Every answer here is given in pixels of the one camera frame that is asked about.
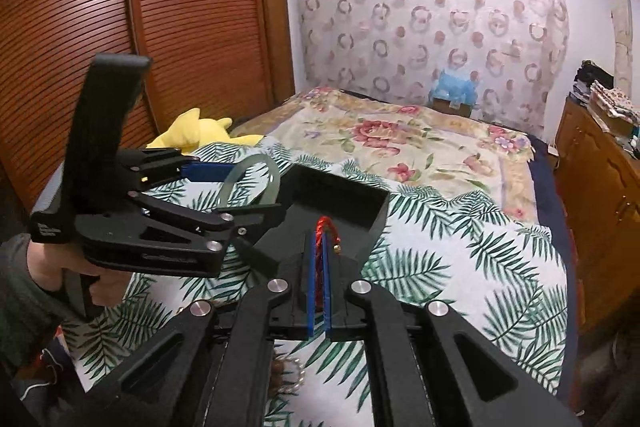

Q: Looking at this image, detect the folded clothes pile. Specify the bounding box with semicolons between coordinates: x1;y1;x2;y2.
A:
568;61;639;158

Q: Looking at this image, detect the dark sleeve forearm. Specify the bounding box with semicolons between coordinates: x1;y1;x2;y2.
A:
1;234;77;378

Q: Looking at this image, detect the circle patterned curtain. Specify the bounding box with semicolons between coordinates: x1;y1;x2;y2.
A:
297;0;570;135

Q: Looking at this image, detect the pearl bead bracelet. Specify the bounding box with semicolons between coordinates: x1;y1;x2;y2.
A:
267;353;306;400

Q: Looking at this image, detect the wooden dresser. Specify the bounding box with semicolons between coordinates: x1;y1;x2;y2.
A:
555;100;639;334

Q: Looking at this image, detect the black jewelry box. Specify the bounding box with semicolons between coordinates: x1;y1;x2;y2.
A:
249;162;392;279

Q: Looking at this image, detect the red braided bracelet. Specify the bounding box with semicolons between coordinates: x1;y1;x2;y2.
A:
313;215;343;310

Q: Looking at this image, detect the brown louvered wardrobe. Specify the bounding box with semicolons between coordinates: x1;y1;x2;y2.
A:
1;0;294;209

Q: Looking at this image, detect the pale green jade bangle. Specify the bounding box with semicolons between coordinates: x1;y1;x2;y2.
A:
217;154;281;208

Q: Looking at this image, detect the person's left hand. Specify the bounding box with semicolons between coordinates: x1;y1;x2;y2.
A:
26;242;131;308

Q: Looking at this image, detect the blue plush toy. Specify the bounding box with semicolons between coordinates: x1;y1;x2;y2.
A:
428;70;478;107

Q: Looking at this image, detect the yellow plush toy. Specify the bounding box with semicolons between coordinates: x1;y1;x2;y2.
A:
146;107;262;155

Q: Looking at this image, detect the palm leaf print cloth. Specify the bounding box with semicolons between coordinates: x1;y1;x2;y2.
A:
62;139;575;426

